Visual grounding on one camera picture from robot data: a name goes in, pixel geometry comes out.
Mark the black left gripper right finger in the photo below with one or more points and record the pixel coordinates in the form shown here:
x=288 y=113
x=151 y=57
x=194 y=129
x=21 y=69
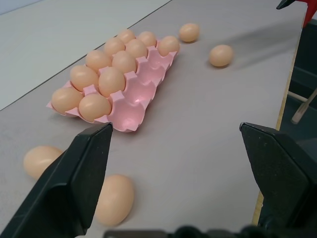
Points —
x=277 y=173

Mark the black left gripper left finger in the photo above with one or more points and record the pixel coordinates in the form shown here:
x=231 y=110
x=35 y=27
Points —
x=74 y=178

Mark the pink plastic egg tray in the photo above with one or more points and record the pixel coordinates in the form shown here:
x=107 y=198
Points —
x=138 y=94

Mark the beige egg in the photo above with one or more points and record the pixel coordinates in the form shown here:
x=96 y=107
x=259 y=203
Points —
x=66 y=99
x=94 y=107
x=114 y=46
x=124 y=62
x=39 y=161
x=147 y=38
x=126 y=35
x=112 y=81
x=221 y=55
x=168 y=45
x=136 y=48
x=189 y=32
x=83 y=77
x=98 y=60
x=115 y=200

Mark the light wooden leg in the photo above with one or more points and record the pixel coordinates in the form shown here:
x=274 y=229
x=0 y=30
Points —
x=304 y=105

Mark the red and black object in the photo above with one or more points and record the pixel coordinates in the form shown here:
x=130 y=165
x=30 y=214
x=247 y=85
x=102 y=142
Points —
x=308 y=10

